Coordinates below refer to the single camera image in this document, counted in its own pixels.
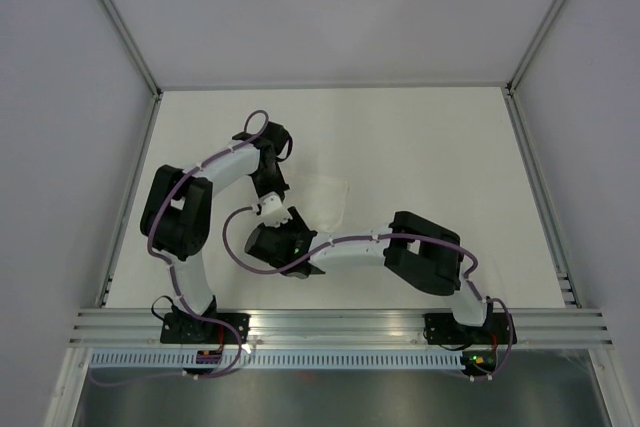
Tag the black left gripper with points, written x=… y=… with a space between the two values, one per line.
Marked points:
x=280 y=186

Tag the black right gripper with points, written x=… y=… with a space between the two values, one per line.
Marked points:
x=298 y=222

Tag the white cloth napkin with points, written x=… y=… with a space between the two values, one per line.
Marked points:
x=320 y=200

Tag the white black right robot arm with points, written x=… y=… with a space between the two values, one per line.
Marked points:
x=421 y=253

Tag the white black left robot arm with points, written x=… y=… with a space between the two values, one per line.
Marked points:
x=176 y=221

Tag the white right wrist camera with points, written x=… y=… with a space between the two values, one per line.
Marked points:
x=271 y=211

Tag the aluminium back frame rail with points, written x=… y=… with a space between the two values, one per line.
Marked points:
x=334 y=85

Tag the aluminium frame rail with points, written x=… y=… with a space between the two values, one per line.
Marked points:
x=554 y=329
x=334 y=85

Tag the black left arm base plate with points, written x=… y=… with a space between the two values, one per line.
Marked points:
x=179 y=328

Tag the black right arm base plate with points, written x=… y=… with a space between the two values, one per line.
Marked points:
x=441 y=329

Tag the aluminium front frame rail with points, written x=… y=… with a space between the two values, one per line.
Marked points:
x=554 y=329

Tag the white slotted cable duct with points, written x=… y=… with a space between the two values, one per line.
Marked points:
x=280 y=359

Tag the aluminium left frame post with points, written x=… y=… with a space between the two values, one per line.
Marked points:
x=130 y=46

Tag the aluminium frame post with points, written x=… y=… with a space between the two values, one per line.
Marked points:
x=130 y=46
x=542 y=31

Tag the aluminium right frame post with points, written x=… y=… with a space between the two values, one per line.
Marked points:
x=542 y=31

